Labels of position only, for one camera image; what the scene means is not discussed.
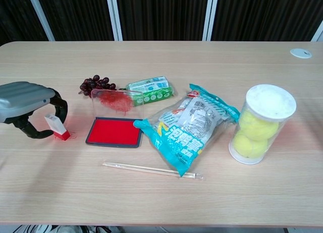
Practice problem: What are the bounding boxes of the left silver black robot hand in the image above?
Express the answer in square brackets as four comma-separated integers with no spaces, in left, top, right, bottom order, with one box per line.
[0,81,69,140]

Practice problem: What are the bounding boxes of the white red stamp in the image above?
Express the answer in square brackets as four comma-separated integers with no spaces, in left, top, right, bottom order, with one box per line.
[44,113,71,142]

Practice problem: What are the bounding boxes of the red ink pad clear lid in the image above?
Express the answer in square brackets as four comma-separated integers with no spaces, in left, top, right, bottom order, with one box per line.
[85,89,144,149]

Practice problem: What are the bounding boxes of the dark red grape bunch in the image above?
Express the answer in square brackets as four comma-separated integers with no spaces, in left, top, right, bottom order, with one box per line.
[79,75,117,97]

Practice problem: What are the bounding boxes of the green tissue pack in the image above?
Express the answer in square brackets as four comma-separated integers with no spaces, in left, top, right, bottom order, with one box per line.
[125,76,175,107]

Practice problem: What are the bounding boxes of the wrapped wooden chopsticks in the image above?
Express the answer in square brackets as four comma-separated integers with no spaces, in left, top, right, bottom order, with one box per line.
[102,162,205,181]

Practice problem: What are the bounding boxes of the teal snack bag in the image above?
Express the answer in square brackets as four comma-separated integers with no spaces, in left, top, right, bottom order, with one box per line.
[133,83,240,178]

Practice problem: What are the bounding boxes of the yellow tennis ball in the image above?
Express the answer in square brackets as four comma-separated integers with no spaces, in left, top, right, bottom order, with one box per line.
[238,110,280,143]
[232,131,268,158]

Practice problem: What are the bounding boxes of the clear tube white lid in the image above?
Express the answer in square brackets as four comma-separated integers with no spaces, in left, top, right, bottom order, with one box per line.
[228,84,297,165]

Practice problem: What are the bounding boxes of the white partition post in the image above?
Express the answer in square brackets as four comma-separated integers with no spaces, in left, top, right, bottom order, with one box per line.
[105,0,124,41]
[204,0,220,41]
[310,23,323,43]
[26,0,56,42]

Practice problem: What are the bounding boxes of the white table cable grommet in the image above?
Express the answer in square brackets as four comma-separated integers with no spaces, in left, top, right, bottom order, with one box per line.
[289,48,313,59]

